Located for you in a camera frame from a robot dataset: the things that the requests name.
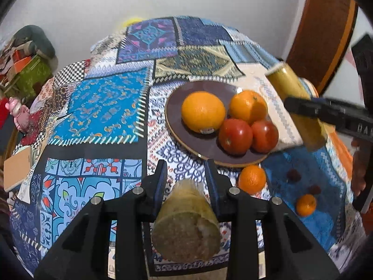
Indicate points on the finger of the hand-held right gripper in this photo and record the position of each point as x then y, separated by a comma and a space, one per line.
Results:
320, 109

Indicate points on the pink toy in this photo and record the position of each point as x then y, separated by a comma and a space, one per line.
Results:
19, 113

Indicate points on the small tangerine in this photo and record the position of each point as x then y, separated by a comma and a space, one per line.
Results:
306, 205

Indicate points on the blue patchwork blanket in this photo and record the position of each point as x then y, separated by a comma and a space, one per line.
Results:
102, 108

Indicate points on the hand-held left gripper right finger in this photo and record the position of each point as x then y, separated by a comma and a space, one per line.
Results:
210, 180

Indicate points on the person's right hand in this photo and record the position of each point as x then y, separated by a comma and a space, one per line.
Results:
358, 175

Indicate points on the large orange with sticker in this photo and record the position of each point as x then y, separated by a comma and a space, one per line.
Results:
204, 110

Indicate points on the orange box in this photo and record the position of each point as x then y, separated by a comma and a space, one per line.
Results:
22, 59

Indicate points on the red box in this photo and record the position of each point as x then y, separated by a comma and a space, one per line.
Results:
3, 110

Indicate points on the yellow round object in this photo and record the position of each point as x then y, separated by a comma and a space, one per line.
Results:
131, 22

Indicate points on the green patterned box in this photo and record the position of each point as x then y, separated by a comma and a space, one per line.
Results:
33, 74

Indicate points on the wooden wardrobe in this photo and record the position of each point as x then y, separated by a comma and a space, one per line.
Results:
323, 29

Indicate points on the pile of papers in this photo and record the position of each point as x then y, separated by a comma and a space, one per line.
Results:
7, 55

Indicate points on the checkered patchwork sheet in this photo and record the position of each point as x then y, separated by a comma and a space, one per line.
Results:
68, 74

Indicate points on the orange bed sheet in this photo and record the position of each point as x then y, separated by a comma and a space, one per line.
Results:
342, 154

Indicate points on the purple round plate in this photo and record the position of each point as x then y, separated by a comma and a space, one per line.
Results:
177, 124

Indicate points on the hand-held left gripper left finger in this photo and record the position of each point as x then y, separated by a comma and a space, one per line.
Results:
161, 180

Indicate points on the red tomato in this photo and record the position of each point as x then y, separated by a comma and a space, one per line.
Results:
265, 136
235, 136

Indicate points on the cardboard box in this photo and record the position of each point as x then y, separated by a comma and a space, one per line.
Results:
17, 167

